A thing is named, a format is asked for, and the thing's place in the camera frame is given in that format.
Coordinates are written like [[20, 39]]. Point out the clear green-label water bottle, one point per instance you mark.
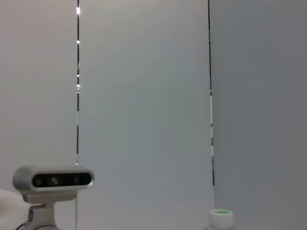
[[220, 218]]

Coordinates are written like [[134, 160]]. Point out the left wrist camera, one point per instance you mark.
[[60, 179]]

